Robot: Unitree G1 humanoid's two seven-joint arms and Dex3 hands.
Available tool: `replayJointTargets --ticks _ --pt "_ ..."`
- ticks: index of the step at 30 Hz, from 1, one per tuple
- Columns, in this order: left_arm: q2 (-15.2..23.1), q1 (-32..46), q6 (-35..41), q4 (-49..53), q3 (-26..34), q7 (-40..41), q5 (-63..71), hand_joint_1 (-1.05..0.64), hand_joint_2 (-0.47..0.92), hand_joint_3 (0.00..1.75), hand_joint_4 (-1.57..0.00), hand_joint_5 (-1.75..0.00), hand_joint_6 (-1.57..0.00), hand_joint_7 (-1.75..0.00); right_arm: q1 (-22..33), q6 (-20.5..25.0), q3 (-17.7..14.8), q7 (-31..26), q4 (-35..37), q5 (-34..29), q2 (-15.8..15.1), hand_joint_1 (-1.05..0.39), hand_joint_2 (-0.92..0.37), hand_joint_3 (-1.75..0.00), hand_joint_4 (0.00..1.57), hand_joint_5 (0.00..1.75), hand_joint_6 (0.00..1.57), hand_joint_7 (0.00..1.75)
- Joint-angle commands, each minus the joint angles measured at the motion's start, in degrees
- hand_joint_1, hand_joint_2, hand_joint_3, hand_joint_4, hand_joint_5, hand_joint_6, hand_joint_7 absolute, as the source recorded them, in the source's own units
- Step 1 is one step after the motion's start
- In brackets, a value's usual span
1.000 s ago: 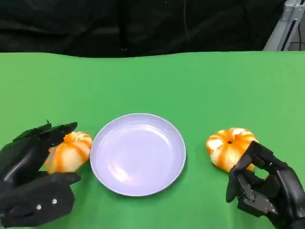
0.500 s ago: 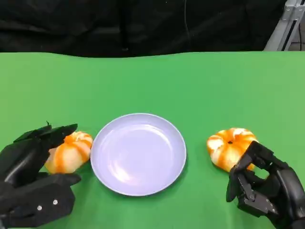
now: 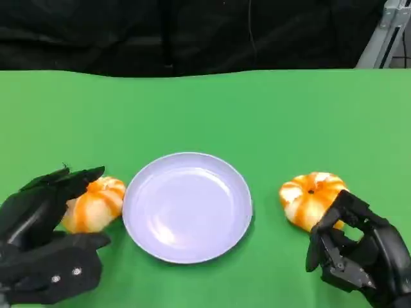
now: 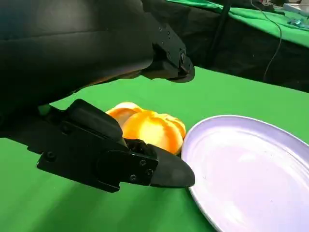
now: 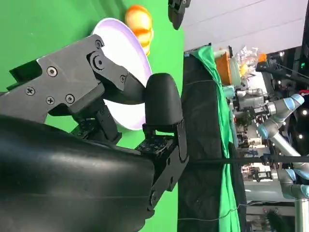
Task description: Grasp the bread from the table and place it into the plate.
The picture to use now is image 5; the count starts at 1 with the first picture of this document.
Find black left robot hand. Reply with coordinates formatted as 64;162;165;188
168;0;192;31

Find lilac plate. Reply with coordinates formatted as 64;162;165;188
91;18;153;131

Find orange white toy bread roll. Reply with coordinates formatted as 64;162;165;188
125;4;155;57

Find clear plastic bag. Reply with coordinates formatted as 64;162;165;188
235;46;261;78

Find hanging green cloth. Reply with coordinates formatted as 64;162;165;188
190;45;242;232

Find orange box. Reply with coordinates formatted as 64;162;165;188
214;51;230;86

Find black strap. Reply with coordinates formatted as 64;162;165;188
188;156;309;164

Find pale green stacked cups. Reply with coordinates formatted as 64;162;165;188
228;57;241;86

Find silver post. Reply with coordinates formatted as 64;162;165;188
295;198;309;232

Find black beam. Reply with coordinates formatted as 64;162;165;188
255;59;309;80

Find green table cloth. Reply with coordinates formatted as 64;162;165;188
0;0;185;232

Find black backdrop cloth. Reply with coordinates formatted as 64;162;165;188
178;43;248;232

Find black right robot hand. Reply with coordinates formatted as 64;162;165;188
0;33;190;232

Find thin cable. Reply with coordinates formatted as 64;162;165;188
178;202;296;222

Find grey machine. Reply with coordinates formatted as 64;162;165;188
235;88;270;116

